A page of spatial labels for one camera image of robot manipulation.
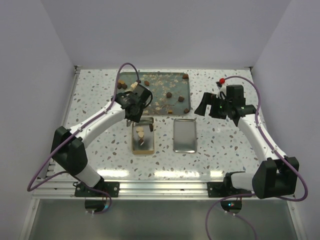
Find white heart chocolate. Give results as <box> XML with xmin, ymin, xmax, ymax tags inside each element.
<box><xmin>138</xmin><ymin>131</ymin><xmax>145</xmax><ymax>139</ymax></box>

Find aluminium front rail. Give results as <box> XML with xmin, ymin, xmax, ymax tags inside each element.
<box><xmin>32</xmin><ymin>180</ymin><xmax>296</xmax><ymax>201</ymax></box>

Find white square chocolate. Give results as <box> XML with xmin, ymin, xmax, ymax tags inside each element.
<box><xmin>129</xmin><ymin>81</ymin><xmax>139</xmax><ymax>92</ymax></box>

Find gold tin box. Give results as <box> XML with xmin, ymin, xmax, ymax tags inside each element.
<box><xmin>131</xmin><ymin>117</ymin><xmax>155</xmax><ymax>155</ymax></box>

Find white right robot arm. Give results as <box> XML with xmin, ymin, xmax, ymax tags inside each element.
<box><xmin>195</xmin><ymin>85</ymin><xmax>299</xmax><ymax>199</ymax></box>

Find blue floral serving tray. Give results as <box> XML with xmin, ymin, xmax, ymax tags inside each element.
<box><xmin>116</xmin><ymin>71</ymin><xmax>191</xmax><ymax>116</ymax></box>

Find dark chocolate left pair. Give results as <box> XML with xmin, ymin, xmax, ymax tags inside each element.
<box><xmin>117</xmin><ymin>83</ymin><xmax>128</xmax><ymax>90</ymax></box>

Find metal tongs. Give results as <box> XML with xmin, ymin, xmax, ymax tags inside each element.
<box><xmin>126</xmin><ymin>119</ymin><xmax>132</xmax><ymax>127</ymax></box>

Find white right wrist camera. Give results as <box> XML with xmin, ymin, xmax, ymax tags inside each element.
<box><xmin>216</xmin><ymin>78</ymin><xmax>227</xmax><ymax>100</ymax></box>

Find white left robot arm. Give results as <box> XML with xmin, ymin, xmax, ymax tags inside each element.
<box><xmin>50</xmin><ymin>84</ymin><xmax>153</xmax><ymax>197</ymax></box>

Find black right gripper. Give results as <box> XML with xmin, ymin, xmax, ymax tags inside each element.
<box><xmin>194</xmin><ymin>92</ymin><xmax>232</xmax><ymax>120</ymax></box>

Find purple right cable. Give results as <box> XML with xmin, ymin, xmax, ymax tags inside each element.
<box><xmin>205</xmin><ymin>76</ymin><xmax>309</xmax><ymax>240</ymax></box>

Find beige round chocolate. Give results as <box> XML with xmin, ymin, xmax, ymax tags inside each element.
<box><xmin>136</xmin><ymin>126</ymin><xmax>144</xmax><ymax>133</ymax></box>

